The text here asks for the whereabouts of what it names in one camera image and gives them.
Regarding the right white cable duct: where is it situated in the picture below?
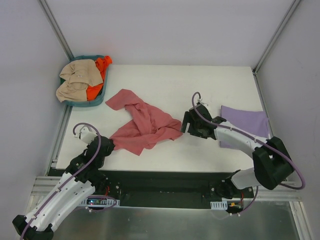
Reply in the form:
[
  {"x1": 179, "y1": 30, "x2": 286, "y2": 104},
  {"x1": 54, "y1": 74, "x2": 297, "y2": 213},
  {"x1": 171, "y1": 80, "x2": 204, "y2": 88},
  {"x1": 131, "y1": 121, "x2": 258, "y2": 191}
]
[{"x1": 210, "y1": 200, "x2": 228, "y2": 211}]

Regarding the right aluminium frame post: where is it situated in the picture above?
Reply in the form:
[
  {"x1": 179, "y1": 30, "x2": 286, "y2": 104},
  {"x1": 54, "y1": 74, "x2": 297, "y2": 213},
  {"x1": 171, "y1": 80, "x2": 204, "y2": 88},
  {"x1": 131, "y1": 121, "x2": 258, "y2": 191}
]
[{"x1": 252, "y1": 0, "x2": 302, "y2": 76}]

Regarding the left white cable duct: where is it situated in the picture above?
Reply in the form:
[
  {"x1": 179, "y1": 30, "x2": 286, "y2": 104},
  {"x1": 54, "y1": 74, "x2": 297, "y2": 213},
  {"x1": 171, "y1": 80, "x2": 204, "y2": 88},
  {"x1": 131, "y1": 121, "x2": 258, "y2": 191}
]
[{"x1": 78, "y1": 196, "x2": 120, "y2": 208}]

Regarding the beige t shirt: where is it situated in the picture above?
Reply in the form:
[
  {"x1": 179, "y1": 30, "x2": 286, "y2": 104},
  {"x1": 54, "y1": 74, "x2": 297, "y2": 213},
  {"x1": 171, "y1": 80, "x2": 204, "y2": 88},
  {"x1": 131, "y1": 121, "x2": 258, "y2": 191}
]
[{"x1": 56, "y1": 59, "x2": 103, "y2": 102}]

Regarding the pink red t shirt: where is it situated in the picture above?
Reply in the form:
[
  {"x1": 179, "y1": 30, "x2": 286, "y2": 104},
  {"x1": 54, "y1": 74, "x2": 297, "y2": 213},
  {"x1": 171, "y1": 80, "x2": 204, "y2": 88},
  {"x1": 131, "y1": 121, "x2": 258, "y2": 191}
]
[{"x1": 105, "y1": 89, "x2": 183, "y2": 156}]

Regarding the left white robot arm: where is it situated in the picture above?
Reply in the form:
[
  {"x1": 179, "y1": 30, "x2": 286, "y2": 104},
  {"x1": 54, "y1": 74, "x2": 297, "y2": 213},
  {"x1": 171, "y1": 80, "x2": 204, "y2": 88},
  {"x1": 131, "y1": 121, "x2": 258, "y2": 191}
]
[{"x1": 12, "y1": 122, "x2": 115, "y2": 240}]

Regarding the white cable duct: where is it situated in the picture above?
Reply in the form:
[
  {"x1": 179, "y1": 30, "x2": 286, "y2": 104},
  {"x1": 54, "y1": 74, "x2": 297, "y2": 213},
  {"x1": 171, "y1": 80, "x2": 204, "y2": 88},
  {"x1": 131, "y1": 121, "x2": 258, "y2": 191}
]
[
  {"x1": 210, "y1": 200, "x2": 228, "y2": 211},
  {"x1": 78, "y1": 196, "x2": 120, "y2": 208}
]

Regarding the orange t shirt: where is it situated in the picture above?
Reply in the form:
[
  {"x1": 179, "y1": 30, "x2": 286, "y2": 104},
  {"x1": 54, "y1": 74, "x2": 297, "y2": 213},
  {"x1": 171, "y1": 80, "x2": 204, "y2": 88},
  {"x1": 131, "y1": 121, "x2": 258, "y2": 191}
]
[{"x1": 86, "y1": 55, "x2": 113, "y2": 101}]

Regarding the aluminium frame post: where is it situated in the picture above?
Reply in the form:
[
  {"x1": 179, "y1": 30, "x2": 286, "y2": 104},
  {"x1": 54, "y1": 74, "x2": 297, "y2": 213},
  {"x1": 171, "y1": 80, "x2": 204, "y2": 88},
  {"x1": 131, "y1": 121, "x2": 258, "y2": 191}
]
[
  {"x1": 252, "y1": 0, "x2": 302, "y2": 76},
  {"x1": 38, "y1": 0, "x2": 74, "y2": 61}
]

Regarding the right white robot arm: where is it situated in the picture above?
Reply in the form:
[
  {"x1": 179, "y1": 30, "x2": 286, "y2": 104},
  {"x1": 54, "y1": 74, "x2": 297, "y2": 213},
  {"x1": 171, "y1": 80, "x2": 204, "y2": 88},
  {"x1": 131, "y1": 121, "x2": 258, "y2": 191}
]
[{"x1": 180, "y1": 103, "x2": 294, "y2": 198}]

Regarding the teal plastic basket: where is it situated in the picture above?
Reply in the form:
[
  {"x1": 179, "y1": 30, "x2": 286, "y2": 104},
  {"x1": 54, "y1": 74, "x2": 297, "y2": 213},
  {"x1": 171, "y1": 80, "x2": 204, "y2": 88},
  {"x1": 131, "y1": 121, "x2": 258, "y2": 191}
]
[{"x1": 60, "y1": 55, "x2": 109, "y2": 108}]

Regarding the left aluminium frame post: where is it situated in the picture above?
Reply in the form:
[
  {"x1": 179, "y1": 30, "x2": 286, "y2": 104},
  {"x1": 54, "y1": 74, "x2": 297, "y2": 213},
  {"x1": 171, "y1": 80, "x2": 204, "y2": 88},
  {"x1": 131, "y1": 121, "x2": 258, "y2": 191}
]
[{"x1": 38, "y1": 0, "x2": 74, "y2": 61}]

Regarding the folded purple t shirt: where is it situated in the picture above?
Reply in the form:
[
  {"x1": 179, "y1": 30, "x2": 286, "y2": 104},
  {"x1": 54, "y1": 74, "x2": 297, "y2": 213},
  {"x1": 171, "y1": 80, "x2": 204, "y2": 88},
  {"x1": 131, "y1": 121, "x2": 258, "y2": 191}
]
[{"x1": 220, "y1": 105, "x2": 270, "y2": 138}]

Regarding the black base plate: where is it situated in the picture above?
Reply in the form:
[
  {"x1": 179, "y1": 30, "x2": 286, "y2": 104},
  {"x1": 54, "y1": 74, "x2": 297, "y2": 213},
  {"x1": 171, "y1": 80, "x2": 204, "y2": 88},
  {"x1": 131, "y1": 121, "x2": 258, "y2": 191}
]
[{"x1": 76, "y1": 170, "x2": 260, "y2": 208}]

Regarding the aluminium front rail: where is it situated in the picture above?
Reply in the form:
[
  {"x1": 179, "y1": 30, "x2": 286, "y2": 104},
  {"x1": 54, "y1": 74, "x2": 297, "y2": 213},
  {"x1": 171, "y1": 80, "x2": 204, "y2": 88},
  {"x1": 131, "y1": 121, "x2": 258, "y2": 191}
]
[{"x1": 30, "y1": 176, "x2": 302, "y2": 202}]

